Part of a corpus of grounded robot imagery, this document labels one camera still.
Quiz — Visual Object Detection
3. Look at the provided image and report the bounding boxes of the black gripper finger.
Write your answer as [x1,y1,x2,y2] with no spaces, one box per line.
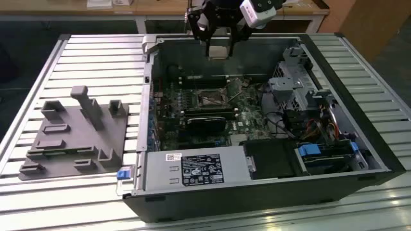
[189,7,215,58]
[229,20,253,58]

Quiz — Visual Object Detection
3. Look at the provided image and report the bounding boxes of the silver square CPU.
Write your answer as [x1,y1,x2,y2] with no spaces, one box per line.
[207,45,233,61]

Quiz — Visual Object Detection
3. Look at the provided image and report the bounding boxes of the black RAM slot bank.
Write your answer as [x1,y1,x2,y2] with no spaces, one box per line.
[182,74,227,90]

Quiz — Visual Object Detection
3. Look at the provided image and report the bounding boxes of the CPU socket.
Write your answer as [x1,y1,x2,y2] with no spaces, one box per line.
[195,89,231,108]

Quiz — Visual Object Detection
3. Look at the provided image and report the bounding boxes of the grey metal drive cage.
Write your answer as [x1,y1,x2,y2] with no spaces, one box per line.
[269,47,333,112]

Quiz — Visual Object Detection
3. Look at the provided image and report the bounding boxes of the black RAM sticks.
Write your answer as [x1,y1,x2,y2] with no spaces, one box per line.
[183,108,237,118]

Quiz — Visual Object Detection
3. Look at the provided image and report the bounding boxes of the white box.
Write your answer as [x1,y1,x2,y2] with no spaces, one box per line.
[86,0,114,10]

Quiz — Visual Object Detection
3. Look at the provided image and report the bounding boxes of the green motherboard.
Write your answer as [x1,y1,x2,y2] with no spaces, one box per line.
[151,72,286,152]

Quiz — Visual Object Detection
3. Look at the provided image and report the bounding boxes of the black graphics card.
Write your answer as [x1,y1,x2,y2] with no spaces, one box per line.
[186,116,227,132]

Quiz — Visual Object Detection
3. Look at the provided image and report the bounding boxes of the wooden cabinet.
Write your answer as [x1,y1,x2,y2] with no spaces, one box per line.
[321,0,411,63]

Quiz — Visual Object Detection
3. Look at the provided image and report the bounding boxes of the small silver heat sink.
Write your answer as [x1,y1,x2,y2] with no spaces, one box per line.
[230,134,251,145]

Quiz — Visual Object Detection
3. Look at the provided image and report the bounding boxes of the wooden desk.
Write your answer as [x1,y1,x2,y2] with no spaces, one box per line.
[0,0,331,34]

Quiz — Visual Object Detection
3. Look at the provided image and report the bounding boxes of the blue disk carrier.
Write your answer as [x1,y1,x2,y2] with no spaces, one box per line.
[297,143,322,159]

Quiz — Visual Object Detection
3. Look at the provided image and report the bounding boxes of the grey parts rack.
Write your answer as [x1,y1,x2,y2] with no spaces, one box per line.
[18,85,131,181]

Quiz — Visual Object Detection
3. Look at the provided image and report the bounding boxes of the silver power supply unit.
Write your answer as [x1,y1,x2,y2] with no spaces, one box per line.
[140,145,255,191]

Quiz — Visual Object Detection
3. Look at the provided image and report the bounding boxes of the blue case latch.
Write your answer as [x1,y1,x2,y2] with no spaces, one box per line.
[116,168,134,180]

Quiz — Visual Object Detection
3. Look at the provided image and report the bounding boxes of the black open PC case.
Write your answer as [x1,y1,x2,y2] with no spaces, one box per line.
[120,32,407,223]

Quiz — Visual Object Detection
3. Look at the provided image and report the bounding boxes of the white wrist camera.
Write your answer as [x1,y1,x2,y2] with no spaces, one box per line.
[241,0,278,29]

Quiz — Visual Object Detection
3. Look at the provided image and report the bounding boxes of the orange yellow wire bundle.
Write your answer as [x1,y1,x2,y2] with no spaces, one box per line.
[305,117,342,142]

